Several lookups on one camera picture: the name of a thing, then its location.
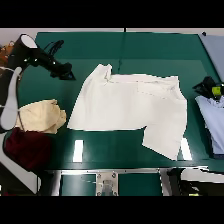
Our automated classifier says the cream garment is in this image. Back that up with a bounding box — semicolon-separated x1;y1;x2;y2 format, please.
15;98;68;135

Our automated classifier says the black cable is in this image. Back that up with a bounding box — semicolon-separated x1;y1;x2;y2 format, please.
42;39;65;58

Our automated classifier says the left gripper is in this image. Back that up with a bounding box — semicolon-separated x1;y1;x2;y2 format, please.
49;61;77;81

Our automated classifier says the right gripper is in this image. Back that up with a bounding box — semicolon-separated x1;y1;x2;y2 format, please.
192;75;217;98

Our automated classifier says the dark red garment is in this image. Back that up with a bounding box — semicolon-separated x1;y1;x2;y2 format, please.
3;127;53;173

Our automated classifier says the silver frame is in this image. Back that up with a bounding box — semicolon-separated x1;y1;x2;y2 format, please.
44;165;211;197

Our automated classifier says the white shirt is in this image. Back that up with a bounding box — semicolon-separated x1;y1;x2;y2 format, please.
67;63;189;162

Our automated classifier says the pale blue garment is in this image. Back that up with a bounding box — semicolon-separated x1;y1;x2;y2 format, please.
194;94;224;158

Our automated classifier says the heap of clothes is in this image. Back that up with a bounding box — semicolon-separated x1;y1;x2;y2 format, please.
0;41;16;68

